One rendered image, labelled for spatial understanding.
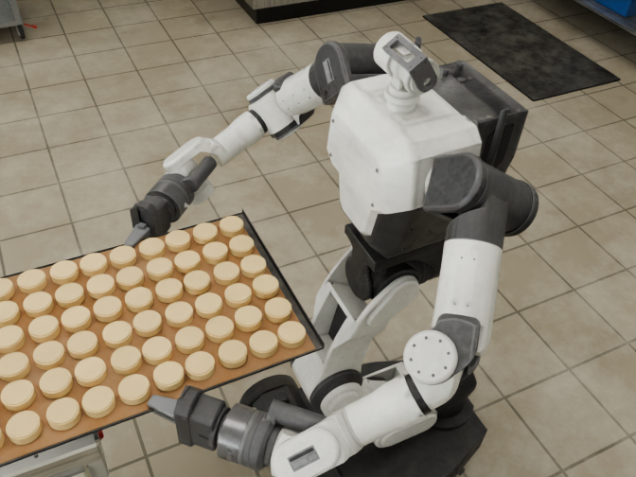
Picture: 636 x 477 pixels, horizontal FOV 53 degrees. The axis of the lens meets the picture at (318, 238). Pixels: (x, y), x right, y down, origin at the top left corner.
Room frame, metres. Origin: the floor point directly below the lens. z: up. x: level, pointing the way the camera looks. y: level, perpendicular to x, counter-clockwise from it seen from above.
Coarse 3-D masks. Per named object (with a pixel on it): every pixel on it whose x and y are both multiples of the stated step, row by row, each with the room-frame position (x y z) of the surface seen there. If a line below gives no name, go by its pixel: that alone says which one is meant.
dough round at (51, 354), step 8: (40, 344) 0.65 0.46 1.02; (48, 344) 0.65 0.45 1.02; (56, 344) 0.66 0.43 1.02; (40, 352) 0.64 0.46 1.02; (48, 352) 0.64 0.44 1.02; (56, 352) 0.64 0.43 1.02; (64, 352) 0.65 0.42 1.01; (40, 360) 0.62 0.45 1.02; (48, 360) 0.62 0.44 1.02; (56, 360) 0.63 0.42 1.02; (40, 368) 0.62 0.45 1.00; (48, 368) 0.62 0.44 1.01
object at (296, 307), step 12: (228, 216) 1.04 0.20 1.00; (240, 216) 1.05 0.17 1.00; (252, 228) 1.00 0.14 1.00; (96, 252) 0.90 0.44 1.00; (264, 252) 0.94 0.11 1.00; (48, 264) 0.86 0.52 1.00; (276, 276) 0.87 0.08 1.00; (288, 288) 0.84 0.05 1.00; (288, 300) 0.81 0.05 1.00; (300, 312) 0.79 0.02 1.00; (312, 336) 0.73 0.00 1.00; (288, 360) 0.67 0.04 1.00; (252, 372) 0.64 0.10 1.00; (120, 420) 0.53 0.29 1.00; (96, 432) 0.51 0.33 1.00; (60, 444) 0.49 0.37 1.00; (24, 456) 0.46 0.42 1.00
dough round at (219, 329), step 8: (216, 320) 0.74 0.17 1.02; (224, 320) 0.74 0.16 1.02; (208, 328) 0.72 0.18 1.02; (216, 328) 0.72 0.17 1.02; (224, 328) 0.72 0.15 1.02; (232, 328) 0.72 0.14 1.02; (208, 336) 0.71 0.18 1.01; (216, 336) 0.70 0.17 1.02; (224, 336) 0.70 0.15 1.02; (232, 336) 0.72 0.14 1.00
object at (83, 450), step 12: (72, 444) 0.54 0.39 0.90; (84, 444) 0.54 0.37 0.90; (96, 444) 0.55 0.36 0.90; (36, 456) 0.51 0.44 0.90; (48, 456) 0.51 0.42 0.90; (60, 456) 0.52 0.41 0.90; (72, 456) 0.53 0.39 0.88; (84, 456) 0.53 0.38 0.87; (96, 456) 0.54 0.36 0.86; (0, 468) 0.49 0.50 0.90; (12, 468) 0.49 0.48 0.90; (24, 468) 0.49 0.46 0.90; (36, 468) 0.50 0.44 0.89; (48, 468) 0.51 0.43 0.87; (60, 468) 0.51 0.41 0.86; (72, 468) 0.52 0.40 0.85
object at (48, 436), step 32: (224, 288) 0.83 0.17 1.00; (32, 320) 0.72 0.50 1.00; (96, 320) 0.73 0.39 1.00; (128, 320) 0.74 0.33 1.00; (192, 320) 0.75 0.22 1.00; (288, 320) 0.76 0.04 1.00; (32, 352) 0.65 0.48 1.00; (96, 352) 0.66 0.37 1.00; (288, 352) 0.69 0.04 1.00; (0, 384) 0.58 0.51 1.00; (192, 384) 0.61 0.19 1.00; (0, 416) 0.52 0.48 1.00; (128, 416) 0.54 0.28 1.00; (32, 448) 0.48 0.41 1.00
